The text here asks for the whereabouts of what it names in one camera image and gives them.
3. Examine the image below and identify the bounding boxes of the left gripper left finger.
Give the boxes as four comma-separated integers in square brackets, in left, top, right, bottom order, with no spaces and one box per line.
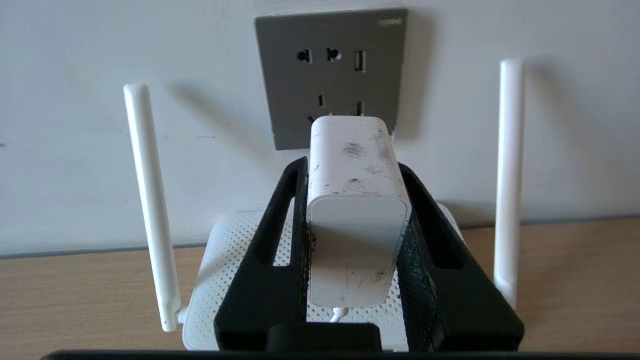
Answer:
[214,156,311,351]

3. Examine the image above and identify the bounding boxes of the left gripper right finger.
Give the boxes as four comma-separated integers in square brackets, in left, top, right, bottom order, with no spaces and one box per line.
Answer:
[397,162,525,351]

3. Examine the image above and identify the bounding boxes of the white power adapter block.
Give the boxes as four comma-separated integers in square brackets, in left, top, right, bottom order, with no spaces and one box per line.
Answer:
[306,115,412,308]

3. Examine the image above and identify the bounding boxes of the white wifi router with antennas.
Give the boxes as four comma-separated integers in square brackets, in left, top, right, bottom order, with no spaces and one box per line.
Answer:
[123,59,526,351]

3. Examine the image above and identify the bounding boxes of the grey wall power socket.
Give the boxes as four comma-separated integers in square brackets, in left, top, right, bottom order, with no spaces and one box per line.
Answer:
[255,8,408,151]

